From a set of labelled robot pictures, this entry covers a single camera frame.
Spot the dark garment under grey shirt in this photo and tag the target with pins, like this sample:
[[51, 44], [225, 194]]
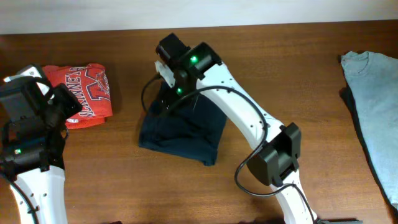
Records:
[[346, 95]]

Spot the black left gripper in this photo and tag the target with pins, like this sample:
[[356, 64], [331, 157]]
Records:
[[61, 94]]

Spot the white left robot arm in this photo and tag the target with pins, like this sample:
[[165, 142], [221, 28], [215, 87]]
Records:
[[32, 143]]

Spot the navy blue shorts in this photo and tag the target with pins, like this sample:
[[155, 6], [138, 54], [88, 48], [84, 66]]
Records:
[[192, 131]]

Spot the grey t-shirt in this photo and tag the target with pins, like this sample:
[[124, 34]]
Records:
[[372, 78]]

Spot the folded red t-shirt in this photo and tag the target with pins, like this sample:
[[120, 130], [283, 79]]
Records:
[[90, 85]]

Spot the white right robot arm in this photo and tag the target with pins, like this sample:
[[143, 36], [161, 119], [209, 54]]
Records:
[[199, 70]]

